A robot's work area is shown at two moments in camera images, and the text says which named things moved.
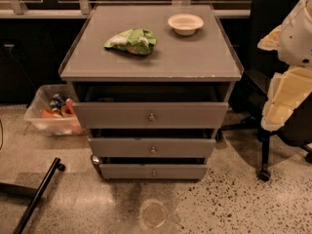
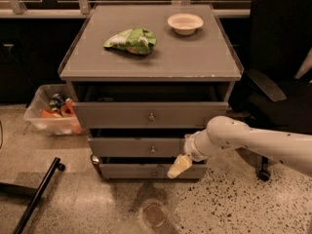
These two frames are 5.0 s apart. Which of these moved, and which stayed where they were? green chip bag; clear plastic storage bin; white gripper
Moved: white gripper
Stayed: clear plastic storage bin; green chip bag
